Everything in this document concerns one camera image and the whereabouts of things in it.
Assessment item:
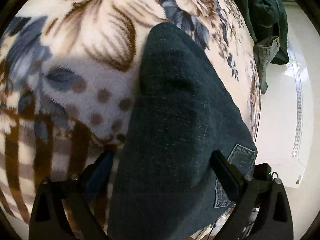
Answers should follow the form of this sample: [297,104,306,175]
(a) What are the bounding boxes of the dark blue denim jeans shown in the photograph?
[107,23,257,239]

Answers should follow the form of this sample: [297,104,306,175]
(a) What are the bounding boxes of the dark green fleece blanket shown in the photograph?
[233,0,289,64]

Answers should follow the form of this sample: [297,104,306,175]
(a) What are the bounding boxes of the grey-green trousers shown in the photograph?
[253,36,280,94]

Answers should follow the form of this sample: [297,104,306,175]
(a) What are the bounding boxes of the white headboard panel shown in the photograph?
[256,5,319,190]

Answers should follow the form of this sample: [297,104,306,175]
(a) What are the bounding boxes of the floral fleece bed blanket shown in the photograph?
[1,0,261,231]

